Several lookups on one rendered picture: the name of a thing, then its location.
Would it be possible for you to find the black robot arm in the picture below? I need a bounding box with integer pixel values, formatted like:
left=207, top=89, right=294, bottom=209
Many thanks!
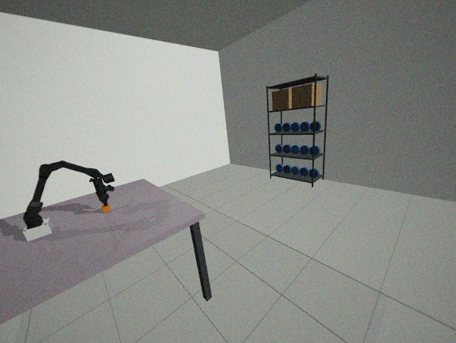
left=23, top=160, right=115, bottom=230

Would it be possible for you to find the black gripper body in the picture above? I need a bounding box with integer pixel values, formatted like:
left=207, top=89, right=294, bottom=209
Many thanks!
left=95, top=185, right=109, bottom=200

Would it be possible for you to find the orange block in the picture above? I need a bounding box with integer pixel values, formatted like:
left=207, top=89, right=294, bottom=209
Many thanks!
left=101, top=203, right=112, bottom=213

